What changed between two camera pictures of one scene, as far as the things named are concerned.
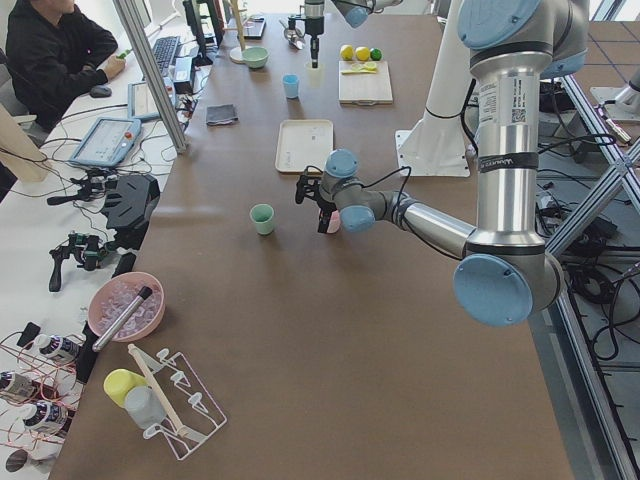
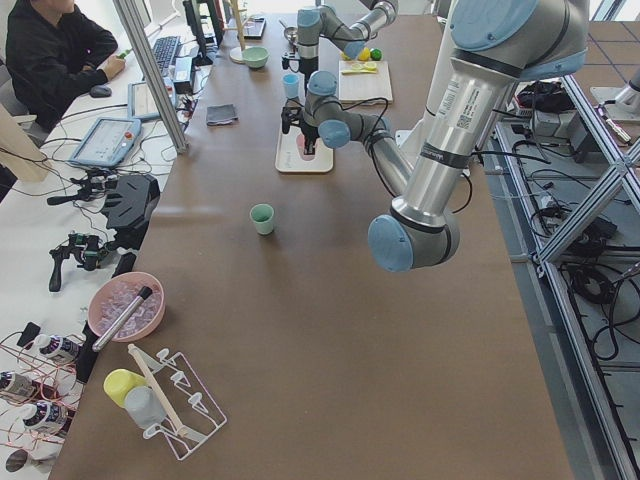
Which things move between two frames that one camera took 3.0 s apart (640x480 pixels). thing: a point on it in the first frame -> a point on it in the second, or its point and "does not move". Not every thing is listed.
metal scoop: x=294 y=37 does not move
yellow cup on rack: x=118 y=382 does not move
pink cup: x=334 y=225 -> x=300 y=142
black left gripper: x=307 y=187 -> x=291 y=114
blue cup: x=291 y=85 does not move
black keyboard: x=164 y=50 does not move
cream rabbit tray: x=302 y=143 does not move
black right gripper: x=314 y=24 -> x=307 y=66
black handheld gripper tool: x=95 y=186 does not move
